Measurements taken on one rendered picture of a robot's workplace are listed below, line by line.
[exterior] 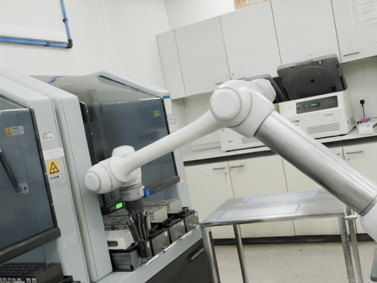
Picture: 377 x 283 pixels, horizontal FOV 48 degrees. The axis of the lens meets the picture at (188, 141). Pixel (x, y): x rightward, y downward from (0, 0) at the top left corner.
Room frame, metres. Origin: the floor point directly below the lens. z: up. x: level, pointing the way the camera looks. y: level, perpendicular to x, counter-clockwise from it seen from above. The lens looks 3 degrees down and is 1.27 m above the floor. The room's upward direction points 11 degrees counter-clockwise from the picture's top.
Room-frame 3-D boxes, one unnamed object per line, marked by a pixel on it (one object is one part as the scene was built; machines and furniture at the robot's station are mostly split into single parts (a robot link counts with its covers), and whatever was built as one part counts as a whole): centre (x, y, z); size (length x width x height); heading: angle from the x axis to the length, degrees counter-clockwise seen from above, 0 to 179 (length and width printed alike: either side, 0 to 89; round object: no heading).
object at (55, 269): (1.37, 0.53, 0.85); 0.12 x 0.02 x 0.06; 153
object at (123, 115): (2.04, 0.44, 1.28); 0.61 x 0.51 x 0.63; 152
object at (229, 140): (4.13, -0.67, 1.22); 0.62 x 0.56 x 0.64; 150
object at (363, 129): (3.48, -1.47, 0.93); 0.30 x 0.10 x 0.06; 146
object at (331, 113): (3.86, -1.19, 1.24); 0.62 x 0.56 x 0.69; 153
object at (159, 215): (1.99, 0.20, 0.85); 0.12 x 0.02 x 0.06; 152
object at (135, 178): (1.67, 0.26, 1.14); 0.13 x 0.11 x 0.16; 156
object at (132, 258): (1.83, 0.55, 0.78); 0.73 x 0.14 x 0.09; 62
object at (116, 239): (1.77, 0.43, 0.83); 0.30 x 0.10 x 0.06; 62
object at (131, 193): (1.68, 0.26, 1.03); 0.09 x 0.09 x 0.06
